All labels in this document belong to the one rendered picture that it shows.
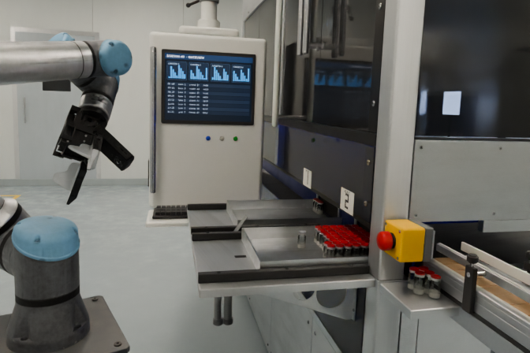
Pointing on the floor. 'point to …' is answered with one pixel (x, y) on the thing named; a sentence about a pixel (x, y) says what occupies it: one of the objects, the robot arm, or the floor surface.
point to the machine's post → (394, 139)
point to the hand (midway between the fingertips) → (80, 190)
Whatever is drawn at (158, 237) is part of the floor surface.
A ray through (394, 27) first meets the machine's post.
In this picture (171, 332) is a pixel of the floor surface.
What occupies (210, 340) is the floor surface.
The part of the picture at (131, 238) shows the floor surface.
